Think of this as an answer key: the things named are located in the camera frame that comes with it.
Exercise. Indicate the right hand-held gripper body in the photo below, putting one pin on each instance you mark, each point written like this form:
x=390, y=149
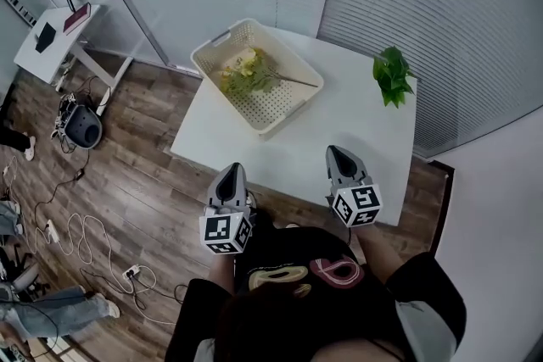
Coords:
x=358, y=201

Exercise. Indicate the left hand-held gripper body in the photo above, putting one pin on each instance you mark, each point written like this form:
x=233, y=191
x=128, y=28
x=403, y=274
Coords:
x=231, y=199

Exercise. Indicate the white perforated plastic basket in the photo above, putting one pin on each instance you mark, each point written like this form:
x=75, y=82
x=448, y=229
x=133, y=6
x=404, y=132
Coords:
x=271, y=106

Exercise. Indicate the yellow flowers with green leaves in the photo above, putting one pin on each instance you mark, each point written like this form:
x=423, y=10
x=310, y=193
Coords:
x=246, y=74

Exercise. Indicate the person's left forearm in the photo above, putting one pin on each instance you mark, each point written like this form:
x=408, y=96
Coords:
x=220, y=273

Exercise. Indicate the person's right forearm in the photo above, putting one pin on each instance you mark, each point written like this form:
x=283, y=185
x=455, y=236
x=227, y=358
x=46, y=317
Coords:
x=379, y=252

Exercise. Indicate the person's black printed t-shirt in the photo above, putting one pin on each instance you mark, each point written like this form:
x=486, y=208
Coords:
x=280, y=254

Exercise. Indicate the white power strip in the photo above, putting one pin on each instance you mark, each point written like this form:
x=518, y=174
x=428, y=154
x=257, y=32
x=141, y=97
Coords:
x=132, y=271
x=52, y=230

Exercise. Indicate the green leafy plant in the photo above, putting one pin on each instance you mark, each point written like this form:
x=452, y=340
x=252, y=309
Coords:
x=391, y=76

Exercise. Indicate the white window blinds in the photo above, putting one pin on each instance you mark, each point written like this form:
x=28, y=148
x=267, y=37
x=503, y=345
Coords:
x=449, y=21

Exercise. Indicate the black office chair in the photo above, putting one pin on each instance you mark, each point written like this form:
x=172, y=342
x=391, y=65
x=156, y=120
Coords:
x=23, y=277

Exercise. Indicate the white side table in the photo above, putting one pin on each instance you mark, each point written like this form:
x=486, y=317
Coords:
x=63, y=42

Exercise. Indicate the dark red book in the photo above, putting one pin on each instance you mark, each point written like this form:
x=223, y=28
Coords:
x=77, y=18

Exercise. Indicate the black flat square object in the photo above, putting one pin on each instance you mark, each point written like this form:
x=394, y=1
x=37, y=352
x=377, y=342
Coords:
x=45, y=37

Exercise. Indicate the black upright stand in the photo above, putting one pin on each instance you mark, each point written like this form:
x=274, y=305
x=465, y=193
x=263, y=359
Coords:
x=69, y=2

